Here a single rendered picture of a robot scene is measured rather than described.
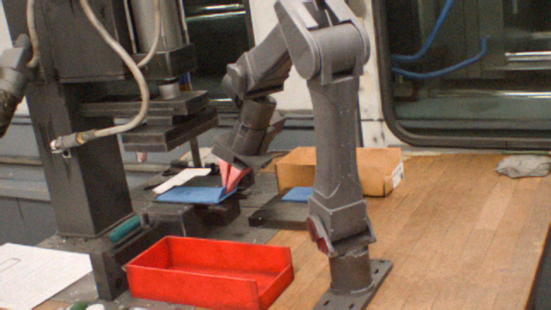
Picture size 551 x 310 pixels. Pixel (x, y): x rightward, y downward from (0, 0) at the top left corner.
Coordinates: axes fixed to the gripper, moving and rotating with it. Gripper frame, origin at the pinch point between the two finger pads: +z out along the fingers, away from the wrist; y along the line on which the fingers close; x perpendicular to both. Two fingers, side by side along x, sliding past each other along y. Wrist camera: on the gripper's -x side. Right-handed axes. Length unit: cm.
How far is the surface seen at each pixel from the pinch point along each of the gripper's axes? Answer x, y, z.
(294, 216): -8.2, -11.9, 2.7
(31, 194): -70, 100, 90
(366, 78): -57, -2, -13
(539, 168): -41, -47, -18
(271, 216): -7.6, -7.8, 5.1
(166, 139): 8.8, 10.8, -7.4
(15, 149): -72, 113, 79
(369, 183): -24.3, -19.8, -3.8
